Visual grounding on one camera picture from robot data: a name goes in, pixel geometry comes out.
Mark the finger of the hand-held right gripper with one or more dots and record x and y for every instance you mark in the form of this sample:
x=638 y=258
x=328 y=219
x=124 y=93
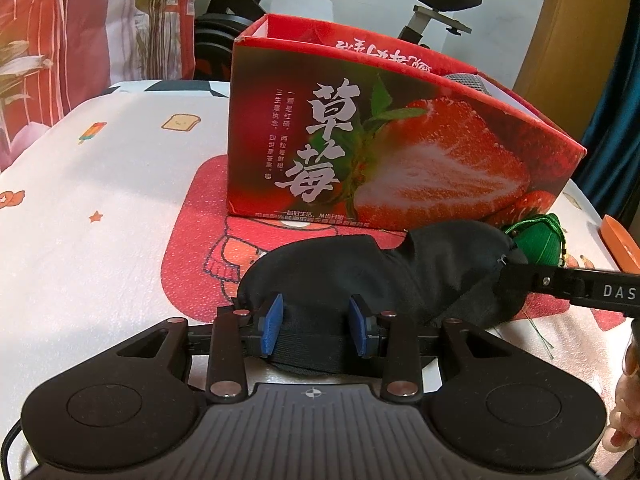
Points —
x=550 y=280

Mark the printed plant curtain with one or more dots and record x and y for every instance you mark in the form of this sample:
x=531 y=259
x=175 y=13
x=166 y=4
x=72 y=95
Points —
x=75 y=20

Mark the orange tray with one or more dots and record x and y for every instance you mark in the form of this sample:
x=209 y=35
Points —
x=622 y=245

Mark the printed bed sheet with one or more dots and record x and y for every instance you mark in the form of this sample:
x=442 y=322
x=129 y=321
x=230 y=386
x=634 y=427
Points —
x=100 y=210

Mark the wooden wardrobe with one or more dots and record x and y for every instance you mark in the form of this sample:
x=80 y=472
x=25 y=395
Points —
x=575 y=35

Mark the person's right hand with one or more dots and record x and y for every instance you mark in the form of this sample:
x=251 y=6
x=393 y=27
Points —
x=631 y=400

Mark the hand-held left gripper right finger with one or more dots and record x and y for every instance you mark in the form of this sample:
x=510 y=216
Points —
x=359 y=327

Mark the dark blue curtain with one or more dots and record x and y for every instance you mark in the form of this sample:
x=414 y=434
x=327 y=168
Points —
x=620 y=160

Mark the red strawberry print box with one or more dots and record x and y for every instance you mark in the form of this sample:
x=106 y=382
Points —
x=400 y=160

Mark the black eye mask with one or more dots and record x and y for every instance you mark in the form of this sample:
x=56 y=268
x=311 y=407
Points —
x=375 y=270

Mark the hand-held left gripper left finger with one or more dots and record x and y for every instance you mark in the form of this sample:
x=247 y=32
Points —
x=271 y=325

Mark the grey mesh item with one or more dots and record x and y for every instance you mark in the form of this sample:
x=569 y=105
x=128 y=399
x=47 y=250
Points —
x=465 y=82

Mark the green tasselled sachet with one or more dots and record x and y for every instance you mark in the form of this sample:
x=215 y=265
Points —
x=537 y=242

